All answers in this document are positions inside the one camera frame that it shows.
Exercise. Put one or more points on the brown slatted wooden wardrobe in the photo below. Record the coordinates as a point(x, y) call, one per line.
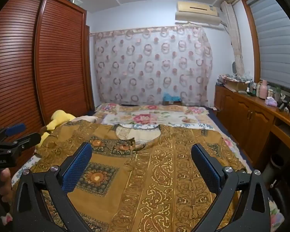
point(46, 60)

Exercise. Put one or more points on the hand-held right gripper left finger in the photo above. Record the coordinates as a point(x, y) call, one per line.
point(77, 170)

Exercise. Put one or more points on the yellow plush toy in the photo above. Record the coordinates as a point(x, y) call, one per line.
point(59, 118)

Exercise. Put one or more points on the beige lace curtain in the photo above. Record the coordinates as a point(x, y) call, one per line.
point(234, 36)

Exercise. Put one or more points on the cardboard box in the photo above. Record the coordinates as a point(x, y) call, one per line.
point(236, 85)

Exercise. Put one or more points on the small oval mirror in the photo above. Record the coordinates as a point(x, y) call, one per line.
point(234, 68)

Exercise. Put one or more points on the pink bottle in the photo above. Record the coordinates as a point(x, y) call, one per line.
point(263, 90)

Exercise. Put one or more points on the wooden sideboard cabinet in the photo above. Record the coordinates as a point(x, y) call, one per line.
point(241, 116)

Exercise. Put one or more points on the mustard patterned shirt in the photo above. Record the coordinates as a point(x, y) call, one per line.
point(145, 174)

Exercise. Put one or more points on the beige wall air conditioner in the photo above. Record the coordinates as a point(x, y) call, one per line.
point(198, 12)

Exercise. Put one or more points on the small box on wardrobe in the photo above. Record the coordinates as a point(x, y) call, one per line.
point(75, 1)

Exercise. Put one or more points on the blue cloth bundle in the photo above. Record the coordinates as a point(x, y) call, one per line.
point(171, 97)

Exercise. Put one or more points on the grey window blind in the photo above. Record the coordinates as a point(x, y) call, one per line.
point(275, 43)

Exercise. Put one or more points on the purple cloth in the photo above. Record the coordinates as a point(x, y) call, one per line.
point(272, 101)

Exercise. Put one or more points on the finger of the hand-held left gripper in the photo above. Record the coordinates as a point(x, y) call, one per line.
point(26, 139)
point(14, 128)

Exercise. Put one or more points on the white waste bin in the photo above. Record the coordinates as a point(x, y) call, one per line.
point(274, 169)

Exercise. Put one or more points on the small black tripod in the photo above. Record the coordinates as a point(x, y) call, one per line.
point(285, 102)

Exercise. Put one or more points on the blue floral white sheet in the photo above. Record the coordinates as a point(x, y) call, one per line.
point(26, 165)

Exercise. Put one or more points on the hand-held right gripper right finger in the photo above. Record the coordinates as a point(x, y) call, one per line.
point(207, 172)

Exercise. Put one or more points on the beige pillow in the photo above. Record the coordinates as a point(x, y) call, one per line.
point(87, 119)

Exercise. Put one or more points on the person's left hand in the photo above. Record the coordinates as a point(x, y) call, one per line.
point(6, 181)

